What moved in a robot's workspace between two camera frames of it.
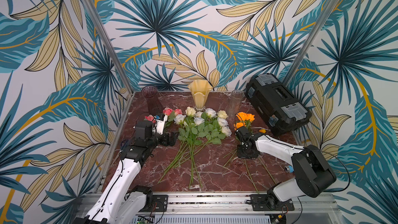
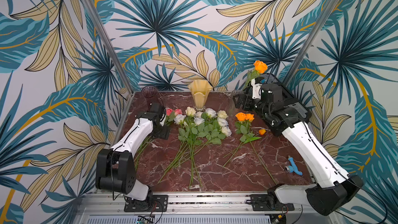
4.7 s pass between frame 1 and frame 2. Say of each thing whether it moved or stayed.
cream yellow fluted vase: stayed
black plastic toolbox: stayed
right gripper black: moved
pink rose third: stayed
